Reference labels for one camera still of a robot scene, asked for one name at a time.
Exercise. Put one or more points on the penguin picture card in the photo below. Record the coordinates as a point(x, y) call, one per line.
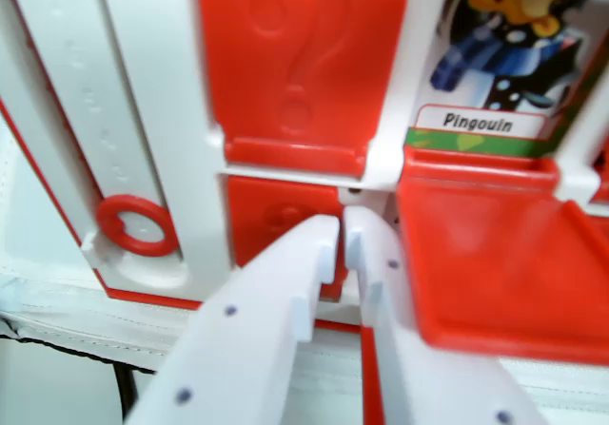
point(504, 63)

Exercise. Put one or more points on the red-rimmed white game board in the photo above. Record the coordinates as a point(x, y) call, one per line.
point(157, 87)

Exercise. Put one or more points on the red flap below penguin card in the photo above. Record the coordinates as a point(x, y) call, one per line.
point(499, 273)

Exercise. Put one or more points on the red question mark flap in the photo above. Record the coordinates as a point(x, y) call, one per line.
point(295, 63)

